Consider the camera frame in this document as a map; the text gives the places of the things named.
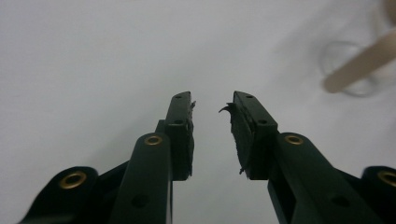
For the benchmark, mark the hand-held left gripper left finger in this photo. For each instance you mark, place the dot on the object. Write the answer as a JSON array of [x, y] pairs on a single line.
[[174, 140]]

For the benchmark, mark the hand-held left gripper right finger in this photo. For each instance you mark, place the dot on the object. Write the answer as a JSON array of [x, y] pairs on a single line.
[[267, 149]]

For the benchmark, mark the clear glass container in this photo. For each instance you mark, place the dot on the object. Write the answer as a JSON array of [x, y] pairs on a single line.
[[345, 67]]

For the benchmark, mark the wooden stick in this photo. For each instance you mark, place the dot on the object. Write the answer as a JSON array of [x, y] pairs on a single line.
[[361, 65]]

